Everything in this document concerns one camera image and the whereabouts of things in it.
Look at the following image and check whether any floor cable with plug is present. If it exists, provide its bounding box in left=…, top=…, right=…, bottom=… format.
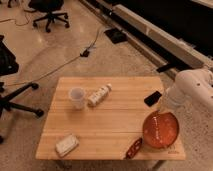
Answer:
left=3, top=24, right=104, bottom=88

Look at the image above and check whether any orange ceramic bowl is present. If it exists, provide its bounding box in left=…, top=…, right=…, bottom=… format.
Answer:
left=142, top=111, right=179, bottom=149

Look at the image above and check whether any red patterned flat object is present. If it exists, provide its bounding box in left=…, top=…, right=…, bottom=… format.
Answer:
left=125, top=138, right=143, bottom=159

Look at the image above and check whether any black office chair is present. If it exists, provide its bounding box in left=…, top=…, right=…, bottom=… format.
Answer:
left=28, top=0, right=70, bottom=33

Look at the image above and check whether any long white rail beam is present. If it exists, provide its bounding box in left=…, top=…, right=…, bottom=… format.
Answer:
left=79, top=0, right=213, bottom=78

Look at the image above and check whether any black floor mat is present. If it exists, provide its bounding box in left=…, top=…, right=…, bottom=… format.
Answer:
left=105, top=28, right=127, bottom=44

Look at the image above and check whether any wooden table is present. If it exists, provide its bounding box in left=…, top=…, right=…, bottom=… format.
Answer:
left=35, top=76, right=187, bottom=161

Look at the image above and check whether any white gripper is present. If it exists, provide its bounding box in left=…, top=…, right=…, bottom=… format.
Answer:
left=159, top=92, right=176, bottom=113

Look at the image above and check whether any clear plastic cup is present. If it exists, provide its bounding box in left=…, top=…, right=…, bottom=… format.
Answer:
left=68, top=87, right=85, bottom=110

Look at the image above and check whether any black smartphone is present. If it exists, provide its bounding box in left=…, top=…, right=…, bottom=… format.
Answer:
left=144, top=91, right=162, bottom=107

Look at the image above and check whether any black chair on left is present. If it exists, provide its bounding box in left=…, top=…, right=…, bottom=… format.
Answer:
left=0, top=34, right=45, bottom=145

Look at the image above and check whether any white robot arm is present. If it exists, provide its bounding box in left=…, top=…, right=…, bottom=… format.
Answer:
left=158, top=69, right=213, bottom=112

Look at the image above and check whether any white wrapped packet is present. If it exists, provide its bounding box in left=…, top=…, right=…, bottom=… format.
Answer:
left=55, top=134, right=79, bottom=157

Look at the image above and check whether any white plastic bottle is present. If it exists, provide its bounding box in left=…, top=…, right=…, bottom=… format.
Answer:
left=88, top=84, right=112, bottom=107

